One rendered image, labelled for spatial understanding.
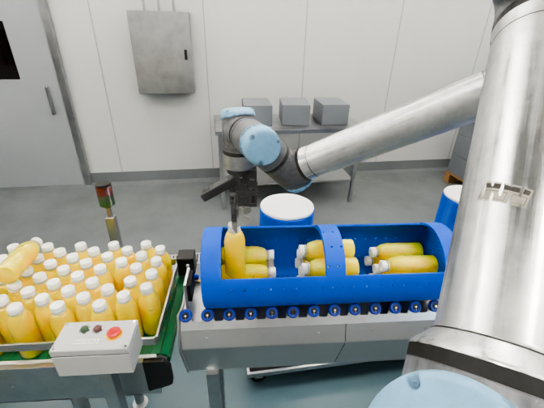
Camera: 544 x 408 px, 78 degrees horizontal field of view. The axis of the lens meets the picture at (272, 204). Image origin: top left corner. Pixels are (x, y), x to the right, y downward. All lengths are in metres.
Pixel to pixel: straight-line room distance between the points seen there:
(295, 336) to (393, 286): 0.39
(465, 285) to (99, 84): 4.32
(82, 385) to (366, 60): 4.25
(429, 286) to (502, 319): 0.92
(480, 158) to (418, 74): 4.59
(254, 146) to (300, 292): 0.55
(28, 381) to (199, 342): 0.54
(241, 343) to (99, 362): 0.47
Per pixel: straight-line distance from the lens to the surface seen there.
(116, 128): 4.55
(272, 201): 1.77
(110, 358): 1.08
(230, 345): 1.31
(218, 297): 1.14
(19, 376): 1.44
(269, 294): 1.14
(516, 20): 0.59
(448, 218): 2.14
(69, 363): 1.13
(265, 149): 0.80
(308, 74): 4.44
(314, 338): 1.33
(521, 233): 0.39
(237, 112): 0.89
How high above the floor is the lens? 1.86
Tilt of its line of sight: 28 degrees down
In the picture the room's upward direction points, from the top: 2 degrees clockwise
